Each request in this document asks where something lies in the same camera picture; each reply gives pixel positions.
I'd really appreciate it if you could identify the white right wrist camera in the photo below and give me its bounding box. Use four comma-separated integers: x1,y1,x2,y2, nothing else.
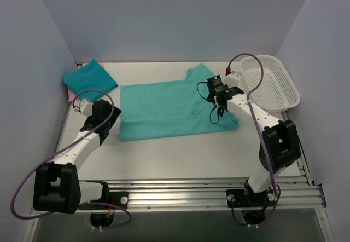
224,70,241,88

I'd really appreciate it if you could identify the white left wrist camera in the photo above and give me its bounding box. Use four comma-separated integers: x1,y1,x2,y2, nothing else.
73,99,93,117

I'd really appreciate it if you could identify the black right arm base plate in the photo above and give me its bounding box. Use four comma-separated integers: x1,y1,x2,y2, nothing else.
226,188,275,208

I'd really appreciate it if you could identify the white perforated plastic basket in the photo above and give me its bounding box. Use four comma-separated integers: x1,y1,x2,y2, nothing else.
240,55,300,113

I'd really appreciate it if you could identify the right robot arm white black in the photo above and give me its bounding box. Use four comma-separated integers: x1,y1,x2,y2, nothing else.
204,75,301,205

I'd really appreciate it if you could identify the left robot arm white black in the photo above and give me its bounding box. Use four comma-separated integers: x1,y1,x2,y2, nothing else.
33,100,121,214

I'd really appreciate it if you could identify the aluminium rail frame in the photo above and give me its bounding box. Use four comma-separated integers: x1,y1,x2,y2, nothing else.
24,110,336,242

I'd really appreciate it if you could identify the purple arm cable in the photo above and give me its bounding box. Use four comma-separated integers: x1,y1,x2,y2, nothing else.
225,53,281,225
10,90,132,229

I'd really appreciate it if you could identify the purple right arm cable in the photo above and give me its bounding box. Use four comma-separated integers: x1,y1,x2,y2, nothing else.
225,53,281,225

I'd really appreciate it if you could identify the folded pink t shirt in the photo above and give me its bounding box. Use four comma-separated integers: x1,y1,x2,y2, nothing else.
66,62,105,102

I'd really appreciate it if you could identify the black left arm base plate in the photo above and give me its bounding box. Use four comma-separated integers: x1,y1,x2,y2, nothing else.
78,191,129,210

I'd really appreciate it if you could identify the folded teal t shirt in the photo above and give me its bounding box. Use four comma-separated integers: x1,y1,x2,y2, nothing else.
62,59,118,96

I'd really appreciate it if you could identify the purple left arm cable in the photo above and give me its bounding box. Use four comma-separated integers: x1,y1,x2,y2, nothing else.
10,90,132,229

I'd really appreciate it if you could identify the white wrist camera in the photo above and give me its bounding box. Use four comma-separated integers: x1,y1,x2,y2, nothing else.
224,70,241,88
73,99,93,117

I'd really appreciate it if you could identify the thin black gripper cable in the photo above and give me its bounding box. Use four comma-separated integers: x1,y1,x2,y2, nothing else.
197,80,225,125

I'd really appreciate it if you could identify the light green t shirt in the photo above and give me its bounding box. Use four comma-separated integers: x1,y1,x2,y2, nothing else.
119,64,239,141

